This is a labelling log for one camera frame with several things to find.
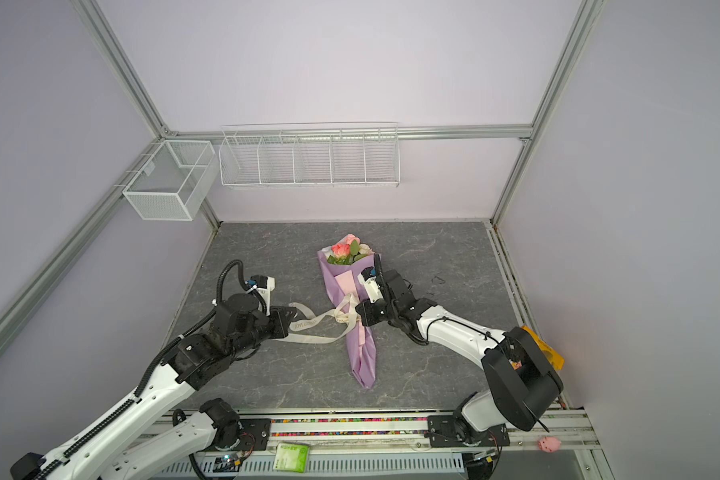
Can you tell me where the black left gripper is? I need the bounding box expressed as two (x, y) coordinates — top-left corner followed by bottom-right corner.
(229, 305), (297, 359)

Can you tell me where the pink purple wrapping paper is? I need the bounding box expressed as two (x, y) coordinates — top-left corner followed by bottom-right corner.
(317, 234), (377, 389)

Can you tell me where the cream printed ribbon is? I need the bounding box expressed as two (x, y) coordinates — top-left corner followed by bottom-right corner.
(280, 293), (360, 345)

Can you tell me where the cream fake rose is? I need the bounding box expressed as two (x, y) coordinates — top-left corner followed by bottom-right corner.
(358, 244), (373, 256)

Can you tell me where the red pink fake rose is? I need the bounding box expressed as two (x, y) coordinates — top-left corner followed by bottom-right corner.
(331, 242), (352, 261)

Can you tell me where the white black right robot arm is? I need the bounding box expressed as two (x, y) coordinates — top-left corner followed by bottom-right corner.
(356, 267), (564, 446)

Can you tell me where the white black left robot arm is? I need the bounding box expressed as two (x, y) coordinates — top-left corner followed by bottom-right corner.
(10, 260), (300, 479)

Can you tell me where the green small packet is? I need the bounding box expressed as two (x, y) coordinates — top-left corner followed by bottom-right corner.
(273, 442), (310, 474)

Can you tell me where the white mesh box basket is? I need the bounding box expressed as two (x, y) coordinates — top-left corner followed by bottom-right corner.
(123, 140), (220, 221)

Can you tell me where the yellow snack bag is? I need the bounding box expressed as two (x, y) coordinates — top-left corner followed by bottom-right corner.
(522, 326), (565, 371)

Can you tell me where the small pink pig toy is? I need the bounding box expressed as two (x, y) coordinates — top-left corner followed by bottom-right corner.
(538, 436), (562, 453)

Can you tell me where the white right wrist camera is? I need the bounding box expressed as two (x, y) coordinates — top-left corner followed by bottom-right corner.
(358, 267), (383, 303)

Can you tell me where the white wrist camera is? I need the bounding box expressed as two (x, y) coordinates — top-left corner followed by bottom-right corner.
(247, 275), (276, 314)
(358, 267), (383, 303)

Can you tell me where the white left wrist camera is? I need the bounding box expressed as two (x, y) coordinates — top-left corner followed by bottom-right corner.
(247, 275), (276, 314)

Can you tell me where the white vented cable duct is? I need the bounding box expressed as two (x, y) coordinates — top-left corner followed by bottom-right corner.
(200, 452), (466, 479)

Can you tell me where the white wire shelf basket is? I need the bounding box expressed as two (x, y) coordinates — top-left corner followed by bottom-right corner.
(218, 122), (401, 188)

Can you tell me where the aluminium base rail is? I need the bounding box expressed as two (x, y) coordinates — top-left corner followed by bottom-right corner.
(131, 409), (601, 457)

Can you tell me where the aluminium enclosure frame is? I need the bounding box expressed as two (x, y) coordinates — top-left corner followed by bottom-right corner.
(0, 0), (607, 415)

